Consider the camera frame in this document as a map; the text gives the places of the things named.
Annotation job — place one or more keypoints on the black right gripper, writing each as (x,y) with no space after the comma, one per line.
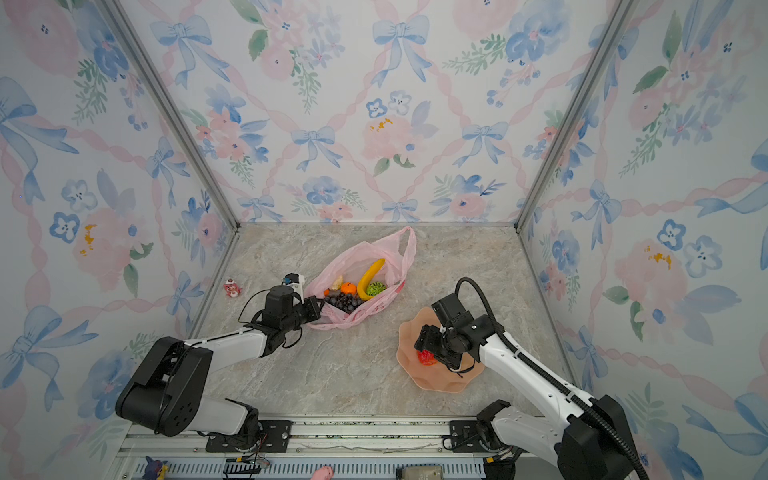
(426,340)

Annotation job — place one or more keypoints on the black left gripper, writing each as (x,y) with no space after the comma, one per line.
(315,312)

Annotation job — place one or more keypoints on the peach scalloped plastic bowl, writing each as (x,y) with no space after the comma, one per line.
(432,376)

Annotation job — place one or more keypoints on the fake green round fruit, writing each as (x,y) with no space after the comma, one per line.
(375,288)

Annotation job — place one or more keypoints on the pink plastic bag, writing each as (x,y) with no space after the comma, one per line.
(399,251)

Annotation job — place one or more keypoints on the fake beige pear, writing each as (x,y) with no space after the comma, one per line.
(337,283)

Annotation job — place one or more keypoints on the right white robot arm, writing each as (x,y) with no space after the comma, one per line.
(584,437)

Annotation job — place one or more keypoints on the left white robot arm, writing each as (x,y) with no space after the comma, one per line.
(166,393)

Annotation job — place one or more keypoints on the fake dark grapes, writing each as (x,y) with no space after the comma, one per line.
(346,303)

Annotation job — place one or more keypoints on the fake orange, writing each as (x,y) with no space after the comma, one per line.
(348,289)

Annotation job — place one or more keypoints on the fake yellow banana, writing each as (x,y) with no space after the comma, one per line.
(368,277)

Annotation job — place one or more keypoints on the small red white figurine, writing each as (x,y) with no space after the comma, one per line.
(232,289)

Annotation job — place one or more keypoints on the grey box at front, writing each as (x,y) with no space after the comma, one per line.
(420,472)

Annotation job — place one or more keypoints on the pink toy at front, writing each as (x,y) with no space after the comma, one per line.
(323,473)

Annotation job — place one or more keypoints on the purple toy at front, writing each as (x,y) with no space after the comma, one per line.
(155,469)

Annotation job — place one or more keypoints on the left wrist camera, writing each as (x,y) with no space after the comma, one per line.
(296,282)

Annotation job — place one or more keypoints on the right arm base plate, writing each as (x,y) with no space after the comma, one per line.
(471,436)

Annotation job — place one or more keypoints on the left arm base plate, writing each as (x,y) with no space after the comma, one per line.
(269,436)

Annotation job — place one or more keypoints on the aluminium rail frame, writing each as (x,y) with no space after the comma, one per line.
(353,447)

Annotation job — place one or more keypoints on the left aluminium corner post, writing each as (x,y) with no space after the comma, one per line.
(117,19)

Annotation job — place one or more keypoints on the aluminium corner post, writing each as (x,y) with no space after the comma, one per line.
(117,19)
(608,41)

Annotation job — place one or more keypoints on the right aluminium corner post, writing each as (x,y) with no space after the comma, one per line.
(608,41)

